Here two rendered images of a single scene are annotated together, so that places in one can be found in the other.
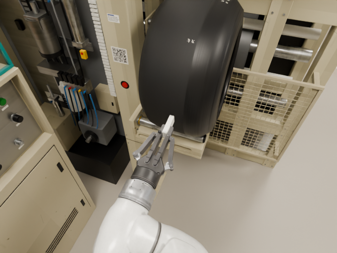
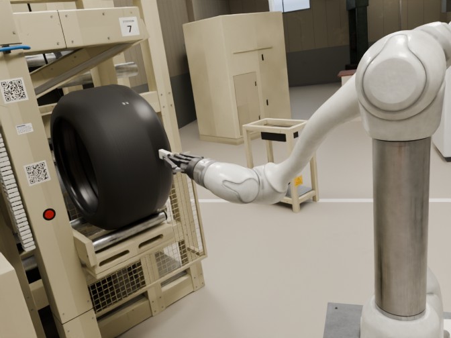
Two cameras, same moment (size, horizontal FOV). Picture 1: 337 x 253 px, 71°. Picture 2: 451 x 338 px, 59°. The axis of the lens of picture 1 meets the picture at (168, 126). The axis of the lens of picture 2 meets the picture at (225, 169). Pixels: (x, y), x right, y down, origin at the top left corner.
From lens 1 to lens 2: 1.14 m
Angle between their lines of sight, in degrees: 58
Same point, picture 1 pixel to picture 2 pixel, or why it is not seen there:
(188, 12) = (103, 92)
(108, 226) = (225, 170)
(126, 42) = (43, 151)
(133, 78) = (59, 196)
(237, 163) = (174, 310)
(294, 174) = (223, 273)
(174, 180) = not seen: outside the picture
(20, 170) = not seen: outside the picture
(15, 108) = not seen: outside the picture
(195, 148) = (165, 228)
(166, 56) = (117, 119)
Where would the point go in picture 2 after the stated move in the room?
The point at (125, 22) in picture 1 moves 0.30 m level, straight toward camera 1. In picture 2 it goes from (40, 127) to (113, 121)
